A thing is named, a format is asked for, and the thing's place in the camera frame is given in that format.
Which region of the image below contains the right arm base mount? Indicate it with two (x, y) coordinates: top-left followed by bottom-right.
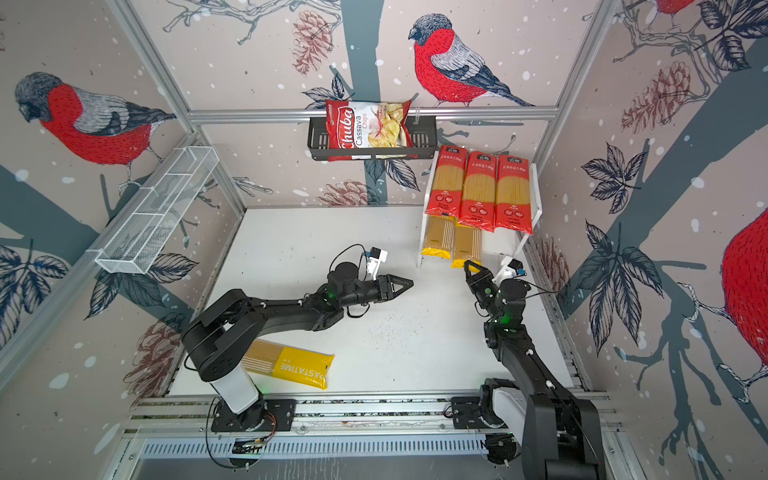
(443, 389), (526, 431)

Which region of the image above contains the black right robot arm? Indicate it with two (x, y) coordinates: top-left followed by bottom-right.
(463, 261), (607, 479)

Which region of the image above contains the black wall basket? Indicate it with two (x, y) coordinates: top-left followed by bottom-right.
(307, 116), (439, 161)

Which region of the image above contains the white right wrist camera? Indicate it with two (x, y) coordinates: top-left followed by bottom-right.
(494, 256), (527, 285)

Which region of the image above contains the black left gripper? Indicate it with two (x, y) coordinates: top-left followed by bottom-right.
(339, 275), (413, 310)

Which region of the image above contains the white wire mesh basket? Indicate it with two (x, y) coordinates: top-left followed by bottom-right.
(95, 146), (219, 274)

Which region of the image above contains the white two-tier shelf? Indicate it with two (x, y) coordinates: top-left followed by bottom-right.
(416, 155), (542, 265)

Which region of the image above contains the red spaghetti bag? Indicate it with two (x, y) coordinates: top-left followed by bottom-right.
(494, 155), (533, 234)
(459, 151), (498, 232)
(425, 145), (469, 218)

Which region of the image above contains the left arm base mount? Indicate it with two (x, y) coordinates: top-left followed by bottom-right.
(210, 398), (297, 433)

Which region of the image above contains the yellow Pastatime pasta bag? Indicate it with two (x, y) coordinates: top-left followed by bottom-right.
(242, 340), (335, 390)

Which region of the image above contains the yellow pasta bag top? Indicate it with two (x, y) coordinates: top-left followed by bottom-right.
(422, 215), (455, 260)

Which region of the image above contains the red cassava chips bag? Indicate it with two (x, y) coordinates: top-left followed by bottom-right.
(325, 100), (413, 150)

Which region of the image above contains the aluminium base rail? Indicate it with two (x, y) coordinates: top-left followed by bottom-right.
(122, 392), (619, 439)

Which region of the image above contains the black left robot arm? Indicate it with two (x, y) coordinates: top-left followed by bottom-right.
(181, 262), (414, 415)

